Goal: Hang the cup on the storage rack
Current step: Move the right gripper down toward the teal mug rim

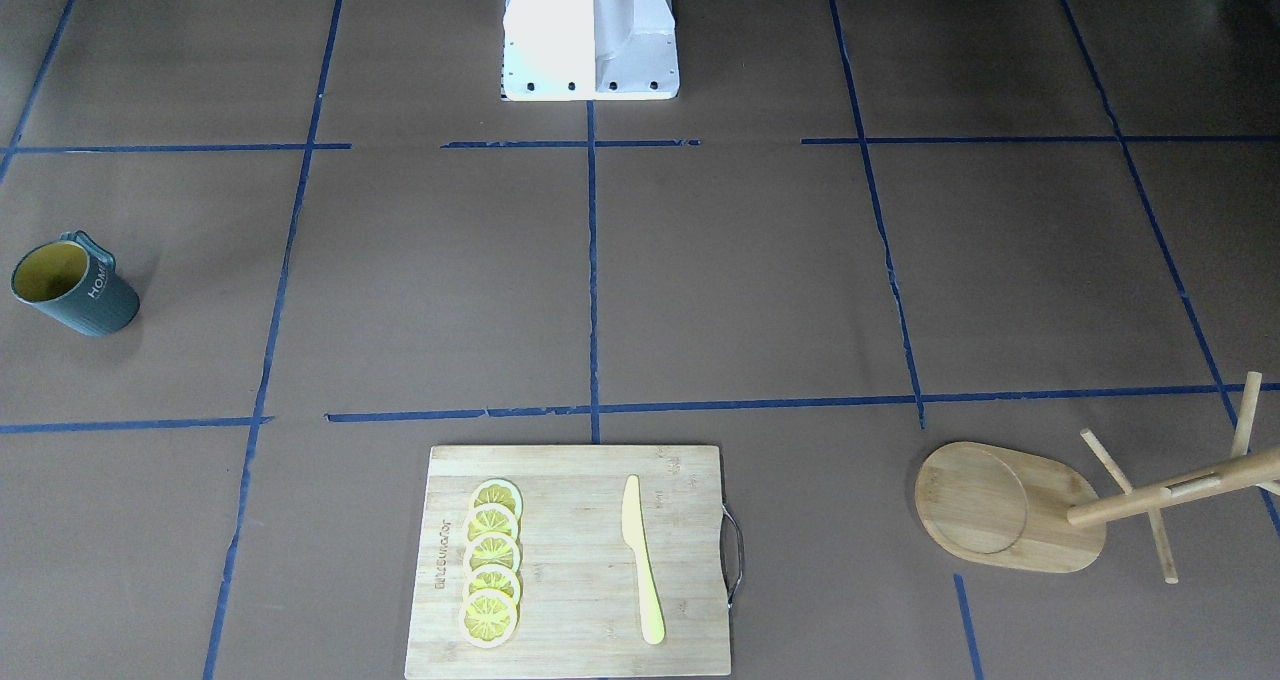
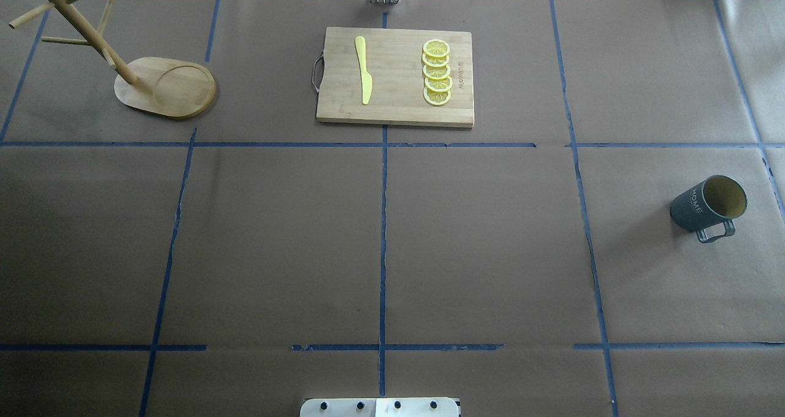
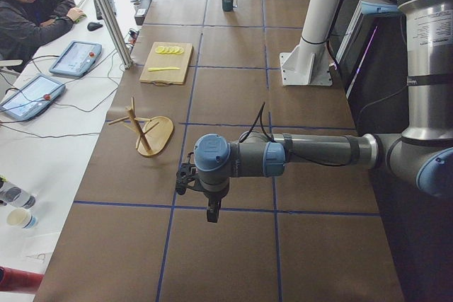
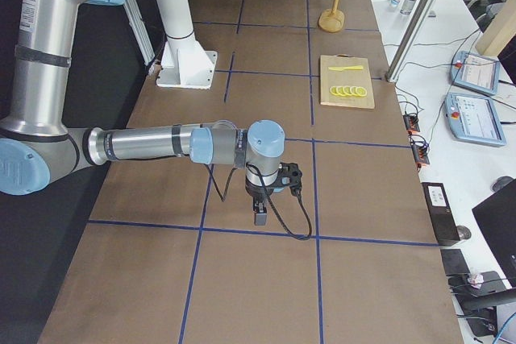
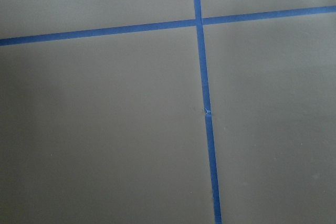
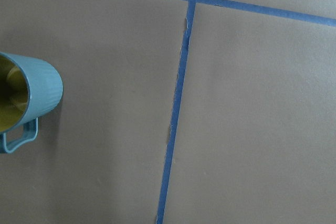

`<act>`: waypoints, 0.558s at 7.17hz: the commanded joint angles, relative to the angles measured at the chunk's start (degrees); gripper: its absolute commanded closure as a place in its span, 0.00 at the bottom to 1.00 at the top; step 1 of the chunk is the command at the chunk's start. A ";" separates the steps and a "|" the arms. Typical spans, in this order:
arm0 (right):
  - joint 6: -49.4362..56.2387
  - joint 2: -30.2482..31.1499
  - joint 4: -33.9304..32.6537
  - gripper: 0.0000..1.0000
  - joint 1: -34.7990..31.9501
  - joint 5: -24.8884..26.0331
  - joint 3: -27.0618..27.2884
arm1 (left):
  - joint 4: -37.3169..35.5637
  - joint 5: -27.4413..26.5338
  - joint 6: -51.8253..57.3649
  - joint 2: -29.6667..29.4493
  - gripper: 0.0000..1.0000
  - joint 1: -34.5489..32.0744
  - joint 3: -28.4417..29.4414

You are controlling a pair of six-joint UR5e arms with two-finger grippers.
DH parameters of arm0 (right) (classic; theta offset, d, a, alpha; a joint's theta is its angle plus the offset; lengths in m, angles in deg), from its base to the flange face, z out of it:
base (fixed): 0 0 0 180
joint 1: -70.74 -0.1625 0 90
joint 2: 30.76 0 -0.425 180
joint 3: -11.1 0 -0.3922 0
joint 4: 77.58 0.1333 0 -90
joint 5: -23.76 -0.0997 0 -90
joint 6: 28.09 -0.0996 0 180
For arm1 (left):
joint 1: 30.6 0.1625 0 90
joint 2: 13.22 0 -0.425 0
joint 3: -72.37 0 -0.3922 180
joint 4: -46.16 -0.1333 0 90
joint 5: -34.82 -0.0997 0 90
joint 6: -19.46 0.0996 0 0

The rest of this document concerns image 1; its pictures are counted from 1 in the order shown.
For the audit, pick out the wooden mug tree rack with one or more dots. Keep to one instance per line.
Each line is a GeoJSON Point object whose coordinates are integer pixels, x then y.
{"type": "Point", "coordinates": [1011, 509]}

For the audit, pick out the dark green ribbed mug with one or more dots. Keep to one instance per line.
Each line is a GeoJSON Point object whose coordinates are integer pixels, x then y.
{"type": "Point", "coordinates": [74, 280]}

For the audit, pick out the yellow plastic knife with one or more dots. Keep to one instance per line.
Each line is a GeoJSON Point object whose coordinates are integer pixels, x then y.
{"type": "Point", "coordinates": [652, 622]}

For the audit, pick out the middle lemon slice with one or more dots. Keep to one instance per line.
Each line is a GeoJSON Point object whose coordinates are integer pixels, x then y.
{"type": "Point", "coordinates": [493, 548]}

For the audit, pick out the bamboo cutting board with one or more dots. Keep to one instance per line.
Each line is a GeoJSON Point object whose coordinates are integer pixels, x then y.
{"type": "Point", "coordinates": [578, 613]}

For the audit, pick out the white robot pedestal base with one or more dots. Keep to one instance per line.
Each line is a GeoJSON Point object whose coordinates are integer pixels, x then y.
{"type": "Point", "coordinates": [589, 50]}

